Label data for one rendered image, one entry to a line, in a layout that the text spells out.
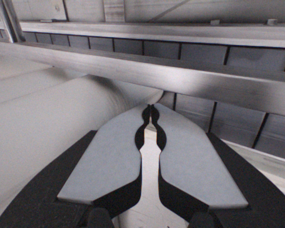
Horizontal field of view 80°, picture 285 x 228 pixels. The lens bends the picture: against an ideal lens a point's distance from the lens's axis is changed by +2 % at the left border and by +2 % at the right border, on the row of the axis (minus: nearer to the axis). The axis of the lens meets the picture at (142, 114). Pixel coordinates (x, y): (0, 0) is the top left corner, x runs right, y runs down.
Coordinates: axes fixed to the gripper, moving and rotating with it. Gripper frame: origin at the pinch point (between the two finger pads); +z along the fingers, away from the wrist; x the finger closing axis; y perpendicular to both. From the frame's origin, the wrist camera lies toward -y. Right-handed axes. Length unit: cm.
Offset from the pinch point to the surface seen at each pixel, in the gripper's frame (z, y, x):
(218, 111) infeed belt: 2.7, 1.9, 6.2
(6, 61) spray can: 9.9, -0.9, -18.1
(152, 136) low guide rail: 2.1, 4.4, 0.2
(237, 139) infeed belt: 1.6, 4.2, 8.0
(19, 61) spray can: 11.0, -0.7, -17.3
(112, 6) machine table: 15.0, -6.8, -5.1
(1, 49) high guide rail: 4.5, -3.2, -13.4
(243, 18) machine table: 7.2, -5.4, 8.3
